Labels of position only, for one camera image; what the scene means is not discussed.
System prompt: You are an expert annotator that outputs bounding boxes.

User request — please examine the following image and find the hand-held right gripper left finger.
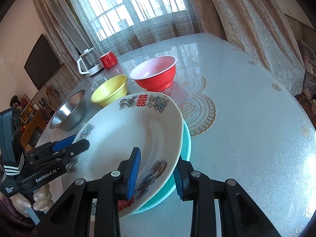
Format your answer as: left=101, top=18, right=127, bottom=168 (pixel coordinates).
left=35, top=147, right=142, bottom=237

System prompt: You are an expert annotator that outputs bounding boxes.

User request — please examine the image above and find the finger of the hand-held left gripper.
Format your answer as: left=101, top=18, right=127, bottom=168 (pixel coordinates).
left=25, top=139, right=90, bottom=166
left=29, top=134, right=77, bottom=155

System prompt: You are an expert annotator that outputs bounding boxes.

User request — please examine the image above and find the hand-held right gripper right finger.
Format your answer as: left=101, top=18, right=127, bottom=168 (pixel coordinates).
left=173, top=155, right=282, bottom=237

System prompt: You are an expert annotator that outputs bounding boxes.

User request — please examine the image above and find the stainless steel bowl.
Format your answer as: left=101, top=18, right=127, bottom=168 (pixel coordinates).
left=49, top=89, right=87, bottom=132

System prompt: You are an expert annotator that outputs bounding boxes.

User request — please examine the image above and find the large white dragon-print plate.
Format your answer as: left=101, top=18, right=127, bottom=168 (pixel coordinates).
left=66, top=91, right=184, bottom=219

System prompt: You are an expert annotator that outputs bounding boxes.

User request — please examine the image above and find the teal plate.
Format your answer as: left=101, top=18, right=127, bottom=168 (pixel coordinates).
left=134, top=120, right=192, bottom=214

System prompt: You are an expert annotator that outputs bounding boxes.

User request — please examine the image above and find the yellow plastic bowl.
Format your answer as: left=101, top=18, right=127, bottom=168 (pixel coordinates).
left=90, top=74, right=128, bottom=108

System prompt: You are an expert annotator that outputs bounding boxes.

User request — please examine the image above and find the red plastic bowl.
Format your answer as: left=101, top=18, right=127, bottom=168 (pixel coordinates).
left=129, top=56, right=178, bottom=92

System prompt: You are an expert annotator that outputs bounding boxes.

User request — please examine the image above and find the person's left hand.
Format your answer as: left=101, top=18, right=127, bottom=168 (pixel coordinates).
left=13, top=185, right=53, bottom=213

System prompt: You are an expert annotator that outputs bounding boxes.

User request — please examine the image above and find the wooden cabinet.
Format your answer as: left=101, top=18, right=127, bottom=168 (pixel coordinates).
left=10, top=91, right=47, bottom=151

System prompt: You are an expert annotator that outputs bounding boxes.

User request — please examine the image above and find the white glass electric kettle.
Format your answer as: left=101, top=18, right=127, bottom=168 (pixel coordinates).
left=76, top=46, right=104, bottom=77

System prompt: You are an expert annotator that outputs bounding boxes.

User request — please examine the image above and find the red mug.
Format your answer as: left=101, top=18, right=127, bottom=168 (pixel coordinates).
left=100, top=51, right=118, bottom=70

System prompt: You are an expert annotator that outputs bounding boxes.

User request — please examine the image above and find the beige velvet curtain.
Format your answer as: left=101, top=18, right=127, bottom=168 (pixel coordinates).
left=183, top=0, right=307, bottom=97
left=31, top=0, right=99, bottom=79

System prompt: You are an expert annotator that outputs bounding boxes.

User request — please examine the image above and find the white sheer curtain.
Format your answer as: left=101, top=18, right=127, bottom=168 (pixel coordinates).
left=62, top=0, right=223, bottom=57

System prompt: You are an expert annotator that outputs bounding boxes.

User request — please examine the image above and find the barred window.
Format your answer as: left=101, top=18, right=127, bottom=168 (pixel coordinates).
left=62, top=0, right=188, bottom=42

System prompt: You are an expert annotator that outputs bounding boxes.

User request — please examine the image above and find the wooden frame leaning on wall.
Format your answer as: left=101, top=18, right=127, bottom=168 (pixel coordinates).
left=46, top=86, right=60, bottom=109

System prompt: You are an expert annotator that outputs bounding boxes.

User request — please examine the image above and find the black wall television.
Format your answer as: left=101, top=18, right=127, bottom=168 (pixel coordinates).
left=24, top=34, right=61, bottom=90

